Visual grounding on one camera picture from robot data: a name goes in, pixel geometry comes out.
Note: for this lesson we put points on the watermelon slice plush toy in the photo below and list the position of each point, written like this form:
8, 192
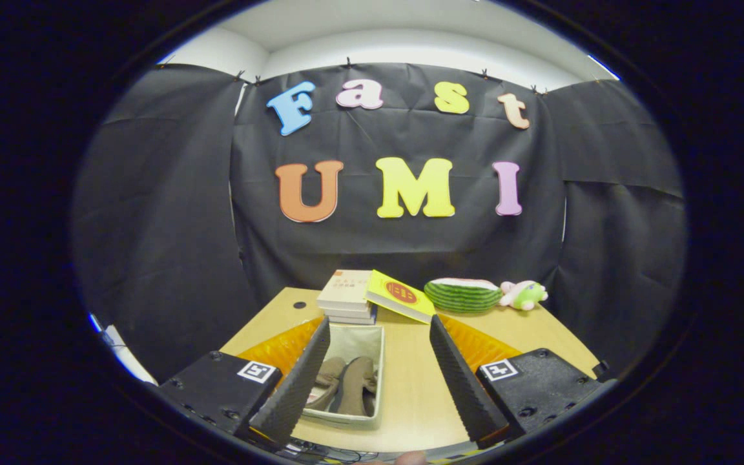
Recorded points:
462, 297

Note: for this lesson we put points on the pink and green plush toy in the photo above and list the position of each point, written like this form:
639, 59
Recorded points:
527, 294

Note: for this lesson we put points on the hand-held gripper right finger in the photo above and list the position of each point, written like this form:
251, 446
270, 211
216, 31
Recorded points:
465, 387

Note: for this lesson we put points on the white book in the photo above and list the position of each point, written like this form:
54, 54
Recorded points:
349, 312

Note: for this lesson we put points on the grey book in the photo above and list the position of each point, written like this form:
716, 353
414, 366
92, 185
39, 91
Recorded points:
354, 320

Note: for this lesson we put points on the brown shoe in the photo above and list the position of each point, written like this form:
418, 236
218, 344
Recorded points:
358, 387
328, 378

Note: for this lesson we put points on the yellow book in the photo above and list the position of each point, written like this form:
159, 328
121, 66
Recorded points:
401, 296

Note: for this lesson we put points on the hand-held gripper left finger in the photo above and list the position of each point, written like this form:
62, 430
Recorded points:
294, 387

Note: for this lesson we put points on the cream cover book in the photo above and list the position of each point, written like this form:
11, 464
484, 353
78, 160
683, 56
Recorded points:
345, 289

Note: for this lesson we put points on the pale green fabric storage box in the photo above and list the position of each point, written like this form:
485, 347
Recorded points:
359, 339

